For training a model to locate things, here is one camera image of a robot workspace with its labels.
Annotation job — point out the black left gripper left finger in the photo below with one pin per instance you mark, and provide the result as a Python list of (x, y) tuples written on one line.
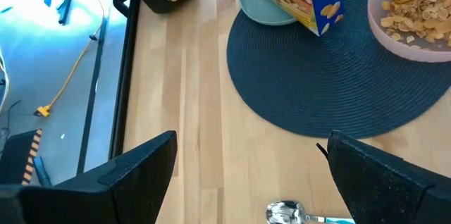
[(116, 192)]

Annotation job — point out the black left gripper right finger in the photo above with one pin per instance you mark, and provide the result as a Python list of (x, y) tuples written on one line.
[(387, 188)]

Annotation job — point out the silver spoon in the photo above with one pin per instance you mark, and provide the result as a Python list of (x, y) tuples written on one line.
[(285, 213)]

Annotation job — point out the hazard striped floor strip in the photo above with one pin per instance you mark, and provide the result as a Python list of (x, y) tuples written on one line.
[(17, 157)]

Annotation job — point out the round dark woven placemat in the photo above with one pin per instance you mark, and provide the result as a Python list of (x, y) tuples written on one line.
[(317, 83)]

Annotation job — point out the pink translucent bowl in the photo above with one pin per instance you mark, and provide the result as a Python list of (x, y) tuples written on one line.
[(398, 46)]

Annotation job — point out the golden cereal flakes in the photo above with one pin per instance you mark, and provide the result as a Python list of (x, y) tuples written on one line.
[(423, 9)]

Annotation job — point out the black aluminium table frame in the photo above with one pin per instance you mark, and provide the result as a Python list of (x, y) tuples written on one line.
[(123, 76)]

